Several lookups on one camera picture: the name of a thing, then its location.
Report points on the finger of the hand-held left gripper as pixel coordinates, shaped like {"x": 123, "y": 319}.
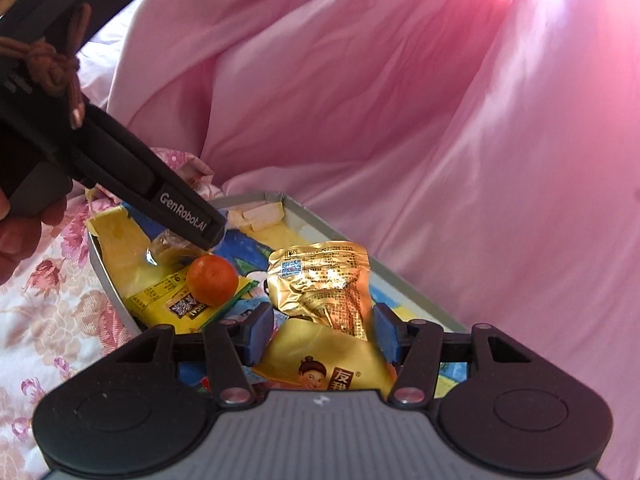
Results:
{"x": 170, "y": 200}

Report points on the grey cartoon print tray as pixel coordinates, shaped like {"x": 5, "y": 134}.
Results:
{"x": 100, "y": 255}

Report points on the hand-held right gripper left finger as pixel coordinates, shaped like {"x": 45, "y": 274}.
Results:
{"x": 257, "y": 334}

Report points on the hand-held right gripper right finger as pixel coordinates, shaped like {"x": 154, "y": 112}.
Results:
{"x": 385, "y": 334}

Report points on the clear plastic candy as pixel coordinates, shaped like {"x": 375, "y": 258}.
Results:
{"x": 167, "y": 250}

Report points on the pink draped cloth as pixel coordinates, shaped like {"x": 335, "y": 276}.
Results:
{"x": 400, "y": 110}

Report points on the yellow biscuit packet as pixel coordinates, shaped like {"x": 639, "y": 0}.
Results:
{"x": 160, "y": 300}

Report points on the yellow portrait snack packet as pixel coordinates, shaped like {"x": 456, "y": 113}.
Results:
{"x": 325, "y": 360}

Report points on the crumpled cream wrapper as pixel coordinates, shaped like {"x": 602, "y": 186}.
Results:
{"x": 257, "y": 215}

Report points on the floral bedsheet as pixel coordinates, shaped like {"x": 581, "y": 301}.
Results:
{"x": 50, "y": 320}

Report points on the orange mandarin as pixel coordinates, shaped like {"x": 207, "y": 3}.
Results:
{"x": 212, "y": 280}

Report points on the golden foil snack packet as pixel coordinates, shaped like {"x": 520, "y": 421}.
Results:
{"x": 320, "y": 285}

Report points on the person's left hand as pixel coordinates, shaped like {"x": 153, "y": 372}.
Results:
{"x": 22, "y": 240}

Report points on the pale pink quilt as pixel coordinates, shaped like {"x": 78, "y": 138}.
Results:
{"x": 107, "y": 57}

